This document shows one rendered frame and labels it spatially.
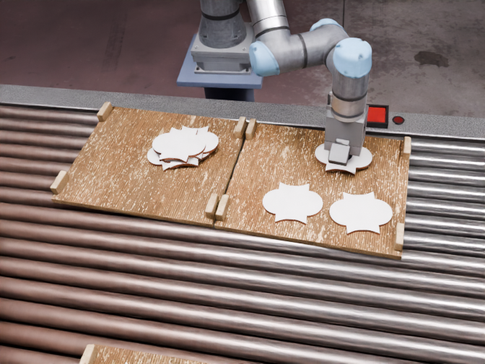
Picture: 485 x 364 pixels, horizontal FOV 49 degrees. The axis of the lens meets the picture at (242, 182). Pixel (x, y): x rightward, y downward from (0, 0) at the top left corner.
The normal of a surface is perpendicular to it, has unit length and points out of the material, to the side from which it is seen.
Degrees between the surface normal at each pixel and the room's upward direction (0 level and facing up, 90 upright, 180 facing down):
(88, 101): 0
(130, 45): 0
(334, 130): 90
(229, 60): 90
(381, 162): 0
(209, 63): 90
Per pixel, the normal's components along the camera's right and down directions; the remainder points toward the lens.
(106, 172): -0.07, -0.66
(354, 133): -0.34, 0.72
